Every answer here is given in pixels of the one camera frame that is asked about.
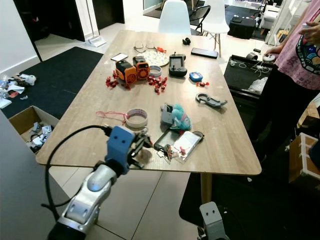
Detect person's right hand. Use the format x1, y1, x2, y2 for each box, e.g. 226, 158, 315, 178
266, 44, 287, 56

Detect person's left hand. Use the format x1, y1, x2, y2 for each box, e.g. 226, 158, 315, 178
298, 21, 320, 46

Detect black smartphone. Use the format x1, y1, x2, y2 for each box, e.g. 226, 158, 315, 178
153, 128, 177, 151

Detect beige masking tape roll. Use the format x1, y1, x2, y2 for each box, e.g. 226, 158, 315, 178
124, 108, 149, 129

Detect grey small box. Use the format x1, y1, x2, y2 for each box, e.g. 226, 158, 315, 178
160, 103, 176, 132

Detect teal plush toy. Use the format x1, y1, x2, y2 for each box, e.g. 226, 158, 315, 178
171, 103, 192, 131

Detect clear plastic pouch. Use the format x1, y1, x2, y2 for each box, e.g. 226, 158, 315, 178
172, 130, 205, 163

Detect wooden table leg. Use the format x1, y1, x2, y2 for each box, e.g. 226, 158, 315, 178
200, 172, 213, 206

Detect red plastic clip pile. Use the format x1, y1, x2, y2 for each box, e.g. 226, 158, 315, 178
105, 73, 123, 91
147, 76, 168, 95

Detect small grey tape roll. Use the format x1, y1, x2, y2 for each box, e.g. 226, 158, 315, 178
148, 65, 163, 78

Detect orange black toy robot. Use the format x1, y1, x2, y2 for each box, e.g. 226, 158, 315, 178
115, 60, 139, 85
132, 55, 150, 81

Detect light wooden table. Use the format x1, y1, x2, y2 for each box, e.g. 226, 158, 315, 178
35, 29, 262, 176

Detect grey hook shaped tool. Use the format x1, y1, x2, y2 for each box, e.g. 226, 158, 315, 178
195, 92, 228, 108

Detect blue small device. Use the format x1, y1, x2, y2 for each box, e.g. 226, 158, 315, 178
189, 71, 204, 83

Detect black handheld controller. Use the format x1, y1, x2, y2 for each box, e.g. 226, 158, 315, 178
168, 52, 189, 78

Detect white round mat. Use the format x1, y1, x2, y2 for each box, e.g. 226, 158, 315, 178
142, 49, 170, 67

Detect white smartphone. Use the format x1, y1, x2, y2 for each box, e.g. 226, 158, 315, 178
110, 52, 129, 63

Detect black flat case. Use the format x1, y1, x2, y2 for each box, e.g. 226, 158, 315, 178
190, 47, 220, 60

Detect black floor rug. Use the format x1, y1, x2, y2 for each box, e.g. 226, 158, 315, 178
0, 46, 105, 120

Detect white stand base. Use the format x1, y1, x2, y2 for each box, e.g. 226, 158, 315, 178
86, 35, 107, 48

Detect black open case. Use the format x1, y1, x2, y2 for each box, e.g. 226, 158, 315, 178
223, 54, 276, 93

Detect white standing board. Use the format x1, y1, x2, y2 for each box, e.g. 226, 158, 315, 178
0, 106, 68, 240

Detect open cardboard box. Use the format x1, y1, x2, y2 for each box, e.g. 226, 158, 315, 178
8, 105, 61, 153

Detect white plastic bag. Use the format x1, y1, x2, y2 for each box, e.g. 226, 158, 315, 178
247, 76, 268, 95

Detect wooden crate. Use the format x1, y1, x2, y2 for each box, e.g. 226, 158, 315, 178
288, 132, 320, 193

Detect white shell chair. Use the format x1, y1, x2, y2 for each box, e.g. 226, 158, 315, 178
200, 0, 231, 56
157, 0, 192, 35

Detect black storage case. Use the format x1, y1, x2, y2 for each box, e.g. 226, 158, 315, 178
227, 15, 257, 40

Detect person in pink shirt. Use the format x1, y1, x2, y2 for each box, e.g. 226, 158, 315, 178
247, 0, 320, 161

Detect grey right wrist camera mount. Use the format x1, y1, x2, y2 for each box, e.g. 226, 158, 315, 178
198, 201, 226, 240

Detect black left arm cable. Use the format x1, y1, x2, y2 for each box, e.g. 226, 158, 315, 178
41, 125, 113, 221

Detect thin frame glasses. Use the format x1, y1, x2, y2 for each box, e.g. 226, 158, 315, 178
133, 41, 156, 53

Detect black frame chair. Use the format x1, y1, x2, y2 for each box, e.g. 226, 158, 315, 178
190, 4, 212, 35

